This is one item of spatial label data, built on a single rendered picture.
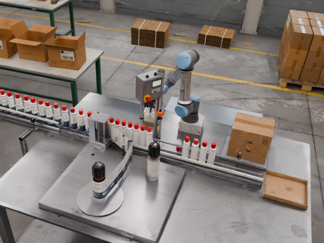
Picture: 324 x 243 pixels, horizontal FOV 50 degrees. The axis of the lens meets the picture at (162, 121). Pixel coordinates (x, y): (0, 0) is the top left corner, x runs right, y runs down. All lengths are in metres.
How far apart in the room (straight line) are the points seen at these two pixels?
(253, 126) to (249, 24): 5.27
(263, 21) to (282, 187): 5.55
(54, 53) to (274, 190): 2.71
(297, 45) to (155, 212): 3.96
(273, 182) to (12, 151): 2.84
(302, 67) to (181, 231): 4.09
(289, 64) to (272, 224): 3.66
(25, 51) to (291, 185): 3.18
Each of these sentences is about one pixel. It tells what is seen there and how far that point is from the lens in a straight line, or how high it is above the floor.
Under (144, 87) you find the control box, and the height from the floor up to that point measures 1.43.
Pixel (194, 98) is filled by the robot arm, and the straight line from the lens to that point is 2.90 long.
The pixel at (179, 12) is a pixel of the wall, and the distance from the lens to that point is 8.04.
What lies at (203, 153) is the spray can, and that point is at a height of 1.00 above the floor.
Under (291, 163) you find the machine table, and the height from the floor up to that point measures 0.83.
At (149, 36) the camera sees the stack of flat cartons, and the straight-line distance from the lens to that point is 6.61.
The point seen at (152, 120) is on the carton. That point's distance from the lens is 3.11.
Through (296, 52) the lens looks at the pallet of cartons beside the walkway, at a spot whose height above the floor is 0.58.
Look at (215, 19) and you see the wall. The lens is 7.94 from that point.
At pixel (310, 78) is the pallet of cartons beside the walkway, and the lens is 5.90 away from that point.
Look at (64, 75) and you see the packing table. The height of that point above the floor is 0.78.
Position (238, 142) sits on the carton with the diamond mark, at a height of 1.00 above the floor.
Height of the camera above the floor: 2.65
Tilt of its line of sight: 35 degrees down
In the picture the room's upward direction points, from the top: 4 degrees clockwise
